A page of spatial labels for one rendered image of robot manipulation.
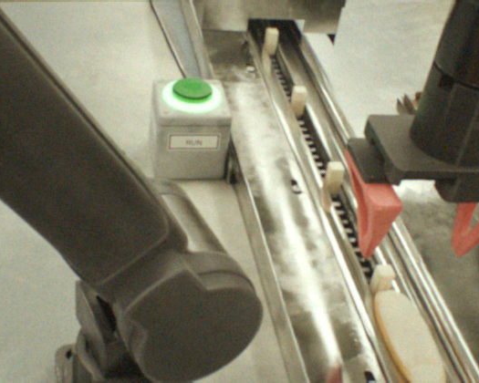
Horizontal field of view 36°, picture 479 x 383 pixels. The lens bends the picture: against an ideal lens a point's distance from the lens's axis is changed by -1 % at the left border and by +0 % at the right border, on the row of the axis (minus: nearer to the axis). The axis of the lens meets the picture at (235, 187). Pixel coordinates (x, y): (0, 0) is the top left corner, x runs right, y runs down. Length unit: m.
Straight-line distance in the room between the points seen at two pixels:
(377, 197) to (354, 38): 0.61
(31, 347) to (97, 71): 0.42
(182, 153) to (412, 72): 0.41
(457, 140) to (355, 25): 0.65
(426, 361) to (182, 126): 0.31
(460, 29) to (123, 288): 0.24
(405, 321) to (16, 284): 0.31
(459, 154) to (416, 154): 0.03
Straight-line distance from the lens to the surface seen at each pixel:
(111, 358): 0.45
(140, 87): 0.89
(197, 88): 0.72
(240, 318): 0.43
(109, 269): 0.38
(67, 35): 0.99
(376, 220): 0.50
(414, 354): 0.57
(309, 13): 0.96
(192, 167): 0.73
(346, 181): 0.73
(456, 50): 0.47
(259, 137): 0.74
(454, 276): 0.71
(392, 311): 0.60
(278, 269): 0.60
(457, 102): 0.47
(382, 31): 1.12
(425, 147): 0.50
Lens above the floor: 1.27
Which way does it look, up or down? 37 degrees down
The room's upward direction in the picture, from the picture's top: 9 degrees clockwise
